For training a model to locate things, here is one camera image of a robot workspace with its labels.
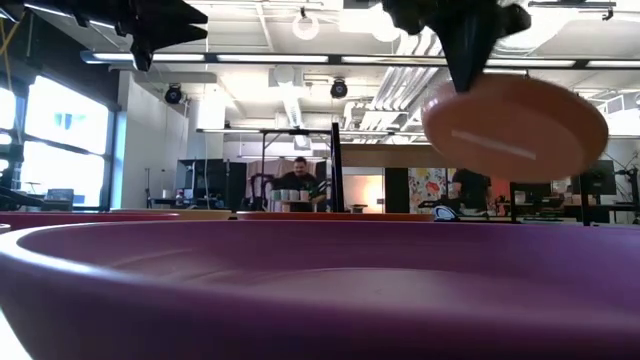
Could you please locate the black metal rack frame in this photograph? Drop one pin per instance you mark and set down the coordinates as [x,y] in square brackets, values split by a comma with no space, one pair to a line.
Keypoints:
[240,131]

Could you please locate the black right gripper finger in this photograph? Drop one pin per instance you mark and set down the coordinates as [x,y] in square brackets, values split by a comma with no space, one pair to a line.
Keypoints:
[459,50]
[480,45]

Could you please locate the person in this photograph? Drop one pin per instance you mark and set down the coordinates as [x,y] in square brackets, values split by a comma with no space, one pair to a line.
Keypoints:
[472,190]
[300,185]

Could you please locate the blue white rounded object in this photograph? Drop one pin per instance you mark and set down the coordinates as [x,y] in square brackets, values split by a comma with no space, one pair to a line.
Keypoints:
[445,214]

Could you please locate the peach plate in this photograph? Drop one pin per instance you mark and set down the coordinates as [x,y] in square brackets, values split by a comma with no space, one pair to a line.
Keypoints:
[525,130]

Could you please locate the purple plate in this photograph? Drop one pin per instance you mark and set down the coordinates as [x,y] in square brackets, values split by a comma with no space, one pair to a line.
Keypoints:
[320,300]

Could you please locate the large bright window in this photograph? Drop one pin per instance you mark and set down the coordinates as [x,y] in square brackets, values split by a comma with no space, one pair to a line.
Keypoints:
[65,125]

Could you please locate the dark laptop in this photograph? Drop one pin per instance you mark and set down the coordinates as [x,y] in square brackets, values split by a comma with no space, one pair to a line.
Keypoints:
[60,197]

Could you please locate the black bar with light strips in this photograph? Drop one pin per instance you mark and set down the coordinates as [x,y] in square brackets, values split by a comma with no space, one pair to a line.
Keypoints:
[270,58]

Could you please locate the black panel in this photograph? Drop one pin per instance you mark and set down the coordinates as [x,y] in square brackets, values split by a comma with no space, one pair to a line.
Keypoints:
[396,190]

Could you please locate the black monitor on arm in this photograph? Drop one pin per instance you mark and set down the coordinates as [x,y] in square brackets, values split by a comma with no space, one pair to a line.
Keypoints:
[597,180]

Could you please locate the wooden shelf with black legs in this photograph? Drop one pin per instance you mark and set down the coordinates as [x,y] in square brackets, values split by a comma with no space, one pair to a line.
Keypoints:
[337,175]

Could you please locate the black ceiling spotlight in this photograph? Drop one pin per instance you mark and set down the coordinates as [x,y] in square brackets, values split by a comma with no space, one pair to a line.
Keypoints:
[338,89]
[173,94]

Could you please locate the black computer monitor back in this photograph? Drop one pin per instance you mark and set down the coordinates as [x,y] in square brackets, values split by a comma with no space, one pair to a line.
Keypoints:
[210,180]

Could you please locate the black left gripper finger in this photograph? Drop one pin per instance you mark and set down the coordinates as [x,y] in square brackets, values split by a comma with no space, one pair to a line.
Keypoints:
[175,36]
[180,14]

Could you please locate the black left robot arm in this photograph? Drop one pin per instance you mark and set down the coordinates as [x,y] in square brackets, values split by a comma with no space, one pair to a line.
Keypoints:
[65,6]

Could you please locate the beige curtain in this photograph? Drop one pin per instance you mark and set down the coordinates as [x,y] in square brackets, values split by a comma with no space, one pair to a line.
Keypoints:
[277,167]

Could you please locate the magenta pink plate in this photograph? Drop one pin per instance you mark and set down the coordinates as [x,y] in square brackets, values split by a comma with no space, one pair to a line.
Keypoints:
[75,219]

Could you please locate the colourful floral panel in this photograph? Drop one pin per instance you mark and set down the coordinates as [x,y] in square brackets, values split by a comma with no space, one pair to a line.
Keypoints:
[425,192]

